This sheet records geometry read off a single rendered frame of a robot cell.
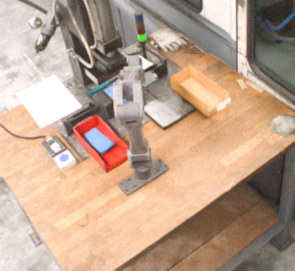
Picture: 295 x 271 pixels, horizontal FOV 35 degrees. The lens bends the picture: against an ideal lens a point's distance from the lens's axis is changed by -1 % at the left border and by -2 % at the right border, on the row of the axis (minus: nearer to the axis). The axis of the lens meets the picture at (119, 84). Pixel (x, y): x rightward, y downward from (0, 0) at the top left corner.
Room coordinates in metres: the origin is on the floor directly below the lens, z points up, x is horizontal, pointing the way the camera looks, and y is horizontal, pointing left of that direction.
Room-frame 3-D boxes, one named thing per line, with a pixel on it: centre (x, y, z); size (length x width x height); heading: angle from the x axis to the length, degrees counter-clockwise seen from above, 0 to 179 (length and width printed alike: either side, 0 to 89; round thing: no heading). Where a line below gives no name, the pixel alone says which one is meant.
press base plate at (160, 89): (1.67, 0.02, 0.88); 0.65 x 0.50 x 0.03; 116
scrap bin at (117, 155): (1.35, 0.12, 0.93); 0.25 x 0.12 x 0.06; 26
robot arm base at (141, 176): (1.15, -0.02, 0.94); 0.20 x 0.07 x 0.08; 116
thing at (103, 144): (1.38, 0.13, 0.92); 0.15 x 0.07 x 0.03; 33
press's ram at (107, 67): (1.64, 0.06, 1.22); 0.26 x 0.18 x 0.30; 26
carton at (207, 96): (1.53, -0.34, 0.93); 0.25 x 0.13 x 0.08; 26
